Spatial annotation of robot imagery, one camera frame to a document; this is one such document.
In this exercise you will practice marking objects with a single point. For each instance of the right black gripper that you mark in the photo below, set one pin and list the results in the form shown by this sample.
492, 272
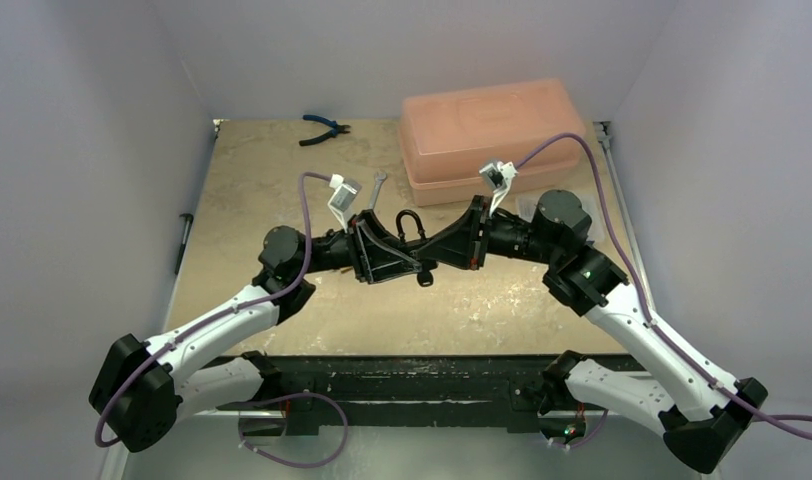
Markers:
478, 230

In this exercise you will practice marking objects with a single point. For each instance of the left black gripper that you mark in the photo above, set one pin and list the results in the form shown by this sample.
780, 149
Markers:
366, 242

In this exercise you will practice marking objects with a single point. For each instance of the black key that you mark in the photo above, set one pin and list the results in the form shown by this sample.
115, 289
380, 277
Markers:
425, 279

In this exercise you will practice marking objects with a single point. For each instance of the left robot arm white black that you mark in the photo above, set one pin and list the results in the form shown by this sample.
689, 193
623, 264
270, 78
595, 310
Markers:
144, 387

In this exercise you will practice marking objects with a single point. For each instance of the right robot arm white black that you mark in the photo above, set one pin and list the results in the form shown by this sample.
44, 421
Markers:
699, 410

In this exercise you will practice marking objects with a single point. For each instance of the clear plastic organizer box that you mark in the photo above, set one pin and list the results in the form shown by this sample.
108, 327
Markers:
526, 207

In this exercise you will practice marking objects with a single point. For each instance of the silver open-end wrench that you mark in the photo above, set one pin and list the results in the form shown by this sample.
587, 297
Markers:
379, 179

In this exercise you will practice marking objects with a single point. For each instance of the pink plastic toolbox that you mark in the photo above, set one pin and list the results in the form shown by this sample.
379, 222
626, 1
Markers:
446, 138

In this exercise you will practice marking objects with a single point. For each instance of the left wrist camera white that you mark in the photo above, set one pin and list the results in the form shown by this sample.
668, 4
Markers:
345, 191

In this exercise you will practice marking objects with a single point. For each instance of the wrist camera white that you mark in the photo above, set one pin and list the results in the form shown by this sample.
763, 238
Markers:
498, 176
345, 191

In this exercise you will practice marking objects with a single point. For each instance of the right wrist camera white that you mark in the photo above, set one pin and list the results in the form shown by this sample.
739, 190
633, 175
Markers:
498, 176

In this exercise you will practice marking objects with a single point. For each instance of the black mounting base plate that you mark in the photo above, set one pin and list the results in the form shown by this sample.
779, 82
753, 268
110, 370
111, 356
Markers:
459, 391

